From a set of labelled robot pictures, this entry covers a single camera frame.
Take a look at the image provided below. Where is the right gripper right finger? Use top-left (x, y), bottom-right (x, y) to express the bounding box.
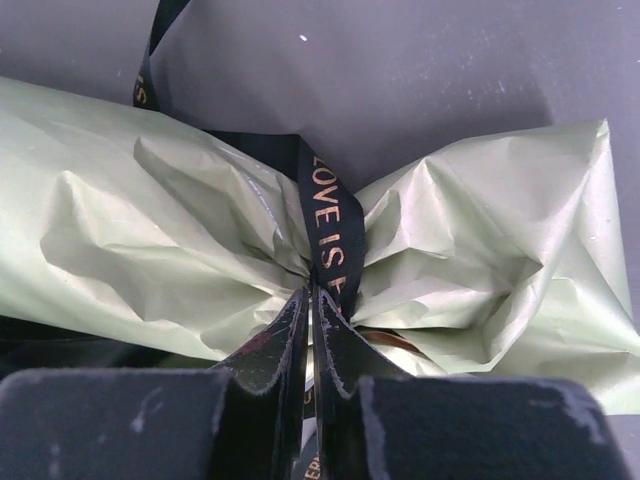
top-left (313, 288), bottom-right (630, 479)

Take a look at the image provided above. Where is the green orange wrapping paper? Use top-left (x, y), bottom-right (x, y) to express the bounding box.
top-left (1, 79), bottom-right (639, 414)

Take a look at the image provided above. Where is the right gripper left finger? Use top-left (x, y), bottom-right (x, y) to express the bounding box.
top-left (1, 288), bottom-right (309, 479)

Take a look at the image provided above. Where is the black gold-lettered ribbon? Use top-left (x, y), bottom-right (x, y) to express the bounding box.
top-left (131, 0), bottom-right (367, 441)

